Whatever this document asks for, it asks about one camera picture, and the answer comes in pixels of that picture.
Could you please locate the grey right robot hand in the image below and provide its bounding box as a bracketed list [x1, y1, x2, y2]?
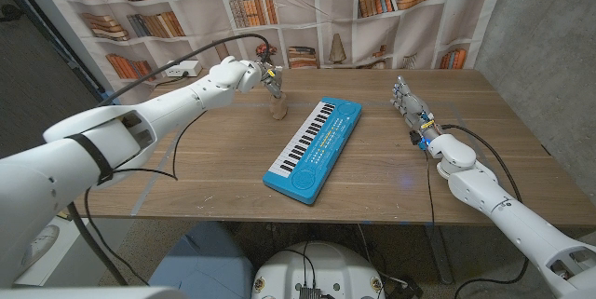
[389, 75, 441, 144]

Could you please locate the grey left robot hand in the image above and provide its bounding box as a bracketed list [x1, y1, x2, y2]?
[254, 59, 285, 100]

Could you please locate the blue toy piano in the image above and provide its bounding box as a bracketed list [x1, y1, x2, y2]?
[262, 96, 363, 206]

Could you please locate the white power strip box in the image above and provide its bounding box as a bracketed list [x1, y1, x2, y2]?
[163, 60, 203, 78]

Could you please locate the printed bookshelf backdrop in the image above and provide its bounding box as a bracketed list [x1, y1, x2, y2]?
[27, 0, 513, 116]

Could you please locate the grey table leg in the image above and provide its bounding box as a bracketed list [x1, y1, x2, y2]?
[426, 224, 454, 285]

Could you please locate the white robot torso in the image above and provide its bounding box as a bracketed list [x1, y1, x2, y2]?
[251, 241, 386, 299]

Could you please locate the white sneaker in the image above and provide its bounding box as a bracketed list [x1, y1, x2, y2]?
[20, 224, 61, 267]

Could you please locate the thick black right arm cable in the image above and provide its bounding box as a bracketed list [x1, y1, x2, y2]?
[440, 123, 522, 203]

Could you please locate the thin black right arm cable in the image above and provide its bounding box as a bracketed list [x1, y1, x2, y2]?
[424, 148, 437, 226]

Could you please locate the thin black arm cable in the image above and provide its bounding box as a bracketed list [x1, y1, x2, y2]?
[84, 111, 209, 287]
[424, 148, 437, 226]

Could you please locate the black power strip cord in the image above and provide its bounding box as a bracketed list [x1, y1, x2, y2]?
[155, 71, 190, 88]

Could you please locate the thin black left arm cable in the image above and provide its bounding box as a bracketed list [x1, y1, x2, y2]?
[84, 111, 209, 287]

